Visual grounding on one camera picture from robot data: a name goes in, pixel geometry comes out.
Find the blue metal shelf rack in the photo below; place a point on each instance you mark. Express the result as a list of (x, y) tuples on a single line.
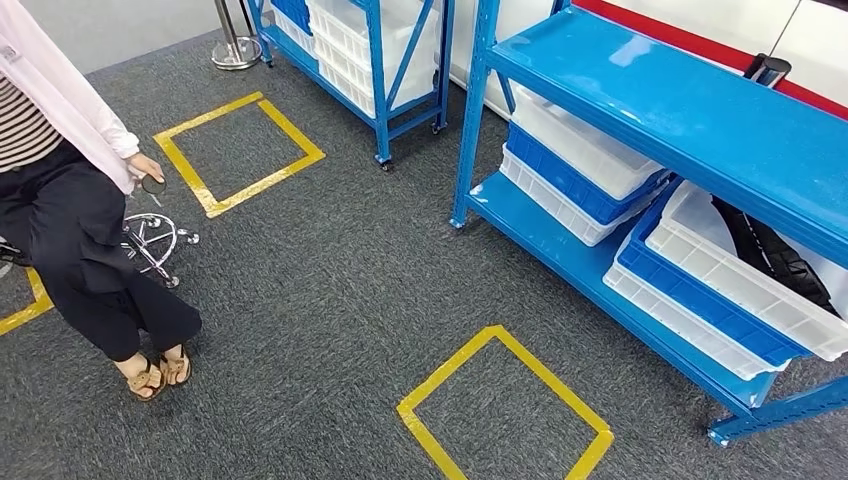
[(662, 106), (381, 99)]

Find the yellow floor tape square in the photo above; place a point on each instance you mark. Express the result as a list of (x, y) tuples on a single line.
[(424, 391), (36, 298), (179, 166)]

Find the chrome stool base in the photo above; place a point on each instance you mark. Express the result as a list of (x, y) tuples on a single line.
[(156, 245)]

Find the red barrier belt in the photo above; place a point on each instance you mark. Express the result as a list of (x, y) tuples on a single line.
[(676, 36)]

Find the black plastic parts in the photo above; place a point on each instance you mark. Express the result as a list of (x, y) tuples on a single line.
[(775, 258)]

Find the person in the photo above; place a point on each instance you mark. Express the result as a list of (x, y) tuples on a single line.
[(66, 232)]

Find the white car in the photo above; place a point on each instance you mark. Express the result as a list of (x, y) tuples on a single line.
[(729, 20)]

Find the chrome stanchion post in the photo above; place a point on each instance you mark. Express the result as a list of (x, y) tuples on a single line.
[(235, 50)]

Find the black stanchion post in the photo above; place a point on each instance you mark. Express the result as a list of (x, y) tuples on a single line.
[(768, 69)]

